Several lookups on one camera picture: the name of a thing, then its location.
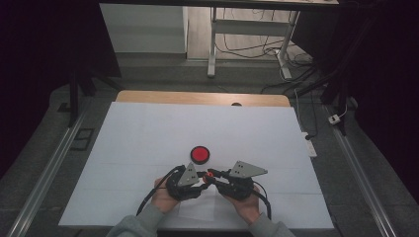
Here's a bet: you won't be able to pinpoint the person's left hand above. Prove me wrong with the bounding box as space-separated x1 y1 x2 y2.
150 177 181 214

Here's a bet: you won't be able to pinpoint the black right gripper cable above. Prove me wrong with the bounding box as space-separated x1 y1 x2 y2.
251 181 273 221

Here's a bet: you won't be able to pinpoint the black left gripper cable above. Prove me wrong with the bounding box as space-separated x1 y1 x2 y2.
135 165 186 216

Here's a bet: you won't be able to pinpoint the person's right hand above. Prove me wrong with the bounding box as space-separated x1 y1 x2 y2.
223 186 261 226

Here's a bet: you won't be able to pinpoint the aluminium floor rail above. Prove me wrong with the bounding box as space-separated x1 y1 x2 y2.
6 108 88 237
324 105 398 237

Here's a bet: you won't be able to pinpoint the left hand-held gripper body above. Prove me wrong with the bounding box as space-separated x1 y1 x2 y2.
165 162 204 202

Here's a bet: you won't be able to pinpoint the white cabinet panel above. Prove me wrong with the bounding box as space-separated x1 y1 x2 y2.
99 3 189 54

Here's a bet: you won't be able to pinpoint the white desk frame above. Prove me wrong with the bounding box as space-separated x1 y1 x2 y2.
207 6 301 80

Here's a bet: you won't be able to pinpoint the white power strip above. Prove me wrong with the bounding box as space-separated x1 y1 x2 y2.
300 131 318 158

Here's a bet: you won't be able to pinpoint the black floor cables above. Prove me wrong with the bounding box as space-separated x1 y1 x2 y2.
215 8 319 95

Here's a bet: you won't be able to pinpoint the black floor socket plate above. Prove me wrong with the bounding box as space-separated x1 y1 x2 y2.
70 127 96 152

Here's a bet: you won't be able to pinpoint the round red ink pad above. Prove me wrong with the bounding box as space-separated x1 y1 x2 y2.
190 145 210 165

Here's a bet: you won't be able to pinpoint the black metal stand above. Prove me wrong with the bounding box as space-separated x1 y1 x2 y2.
290 58 350 136
67 65 125 128

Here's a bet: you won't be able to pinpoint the large white table cover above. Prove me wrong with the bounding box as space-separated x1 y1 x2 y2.
58 101 335 230

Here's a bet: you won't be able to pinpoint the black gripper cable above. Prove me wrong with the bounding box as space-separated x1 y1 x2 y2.
251 181 273 221
135 165 186 216

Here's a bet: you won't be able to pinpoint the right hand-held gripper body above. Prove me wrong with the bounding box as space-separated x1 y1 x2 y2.
215 160 269 202

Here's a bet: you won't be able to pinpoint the white paper sheet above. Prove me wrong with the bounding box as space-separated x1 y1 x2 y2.
174 188 231 222

